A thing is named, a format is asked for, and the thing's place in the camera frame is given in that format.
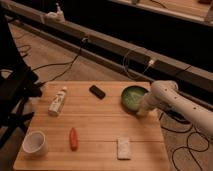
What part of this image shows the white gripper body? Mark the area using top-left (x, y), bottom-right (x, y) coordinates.
top-left (137, 95), bottom-right (154, 117)

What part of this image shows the white cup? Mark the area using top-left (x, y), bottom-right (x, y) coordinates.
top-left (22, 131), bottom-right (48, 156)

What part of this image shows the white sponge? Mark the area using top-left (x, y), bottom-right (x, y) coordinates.
top-left (117, 137), bottom-right (131, 160)

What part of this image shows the black rectangular block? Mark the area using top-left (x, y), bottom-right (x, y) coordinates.
top-left (89, 85), bottom-right (106, 99)

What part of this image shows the black chair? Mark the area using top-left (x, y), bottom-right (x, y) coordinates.
top-left (0, 5), bottom-right (42, 149)

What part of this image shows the long metal rail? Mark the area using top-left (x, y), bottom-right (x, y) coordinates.
top-left (0, 0), bottom-right (213, 113)

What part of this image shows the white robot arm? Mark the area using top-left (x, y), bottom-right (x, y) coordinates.
top-left (137, 80), bottom-right (213, 141)

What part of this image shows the black cable at right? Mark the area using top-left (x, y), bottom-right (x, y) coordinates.
top-left (158, 111), bottom-right (213, 171)

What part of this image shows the white cable with plug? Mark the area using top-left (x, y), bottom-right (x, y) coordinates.
top-left (121, 49), bottom-right (156, 80)

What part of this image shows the black floor cable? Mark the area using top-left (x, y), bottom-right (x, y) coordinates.
top-left (31, 37), bottom-right (90, 84)

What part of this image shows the white power strip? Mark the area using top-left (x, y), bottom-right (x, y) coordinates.
top-left (46, 4), bottom-right (65, 22)

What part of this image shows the orange carrot toy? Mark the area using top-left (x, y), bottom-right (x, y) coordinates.
top-left (69, 128), bottom-right (78, 151)

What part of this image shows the green ceramic bowl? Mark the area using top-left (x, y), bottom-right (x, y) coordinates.
top-left (121, 85), bottom-right (148, 112)

